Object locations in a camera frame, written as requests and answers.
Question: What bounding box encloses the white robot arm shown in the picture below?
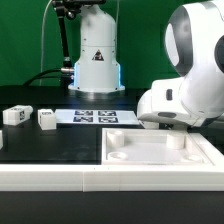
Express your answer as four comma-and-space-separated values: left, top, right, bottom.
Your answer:
69, 0, 224, 127

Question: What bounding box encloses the white sheet with markers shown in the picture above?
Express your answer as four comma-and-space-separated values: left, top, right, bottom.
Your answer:
55, 109, 139, 125

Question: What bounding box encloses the white cable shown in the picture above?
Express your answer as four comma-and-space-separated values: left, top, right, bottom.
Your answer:
39, 0, 54, 87

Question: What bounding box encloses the white square table top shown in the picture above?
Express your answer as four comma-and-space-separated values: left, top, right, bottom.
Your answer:
101, 128, 212, 166

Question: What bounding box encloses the black cable bundle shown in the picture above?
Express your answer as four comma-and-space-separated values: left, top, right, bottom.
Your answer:
22, 68, 75, 87

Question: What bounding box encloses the white U-shaped fence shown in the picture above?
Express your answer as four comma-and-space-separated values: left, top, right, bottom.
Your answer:
0, 134, 224, 192

